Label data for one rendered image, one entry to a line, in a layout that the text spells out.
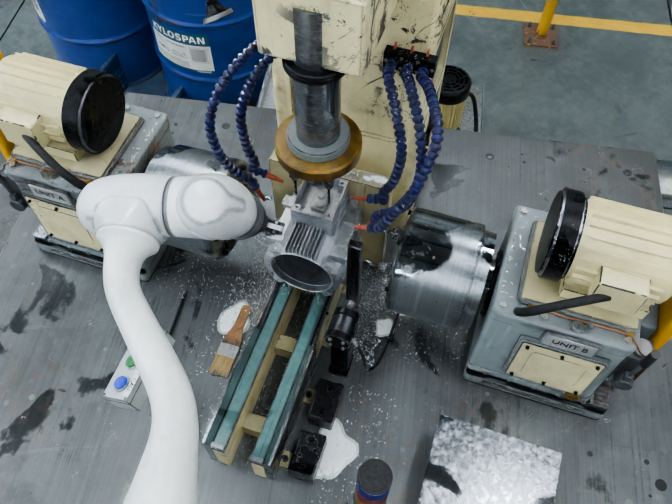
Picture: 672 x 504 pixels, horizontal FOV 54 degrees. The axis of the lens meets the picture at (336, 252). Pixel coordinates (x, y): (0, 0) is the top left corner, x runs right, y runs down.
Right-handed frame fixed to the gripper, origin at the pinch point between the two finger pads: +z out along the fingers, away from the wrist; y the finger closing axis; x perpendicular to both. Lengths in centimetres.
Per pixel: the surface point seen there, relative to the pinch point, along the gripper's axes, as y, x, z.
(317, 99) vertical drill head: -7.1, -24.2, -20.3
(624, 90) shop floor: -96, -120, 206
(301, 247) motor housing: -6.1, 2.2, 8.3
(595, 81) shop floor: -81, -121, 207
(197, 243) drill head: 18.5, 8.5, 11.1
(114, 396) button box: 17.9, 42.3, -9.3
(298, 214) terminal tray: -2.9, -4.7, 9.6
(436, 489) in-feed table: -50, 42, 7
